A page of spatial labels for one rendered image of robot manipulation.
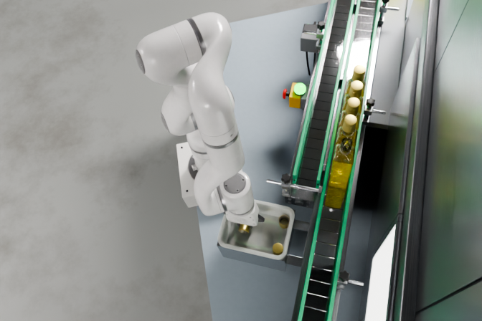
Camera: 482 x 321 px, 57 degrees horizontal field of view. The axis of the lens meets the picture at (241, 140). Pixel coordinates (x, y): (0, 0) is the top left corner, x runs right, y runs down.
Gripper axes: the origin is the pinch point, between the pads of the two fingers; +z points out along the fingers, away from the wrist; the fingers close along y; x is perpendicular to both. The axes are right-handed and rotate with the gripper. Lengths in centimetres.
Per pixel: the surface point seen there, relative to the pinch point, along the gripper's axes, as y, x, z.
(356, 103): 28, 28, -37
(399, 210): 39, -7, -52
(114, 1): -155, 178, 93
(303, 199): 17.7, 8.2, -8.3
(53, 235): -123, -1, 97
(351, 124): 28, 21, -36
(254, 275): 4.2, -12.1, 22.4
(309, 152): 16.7, 24.8, -8.4
